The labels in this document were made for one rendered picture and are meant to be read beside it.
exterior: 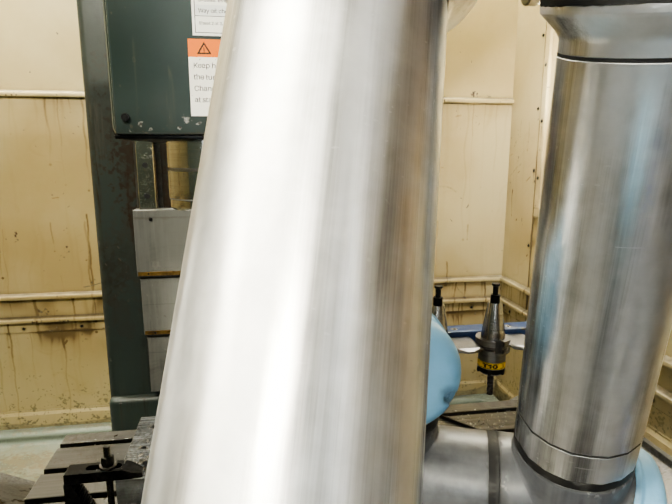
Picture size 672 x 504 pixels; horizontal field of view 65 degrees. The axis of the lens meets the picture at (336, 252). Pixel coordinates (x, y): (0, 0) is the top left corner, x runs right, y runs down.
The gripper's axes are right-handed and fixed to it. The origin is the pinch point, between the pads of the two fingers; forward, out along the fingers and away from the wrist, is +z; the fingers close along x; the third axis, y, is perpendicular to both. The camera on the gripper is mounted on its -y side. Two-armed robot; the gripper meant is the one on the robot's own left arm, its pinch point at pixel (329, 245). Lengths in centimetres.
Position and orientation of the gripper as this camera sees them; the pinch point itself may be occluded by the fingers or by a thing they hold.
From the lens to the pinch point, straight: 66.6
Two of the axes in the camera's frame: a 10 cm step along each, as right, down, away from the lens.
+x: 9.9, -0.3, 1.5
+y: 0.0, 9.8, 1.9
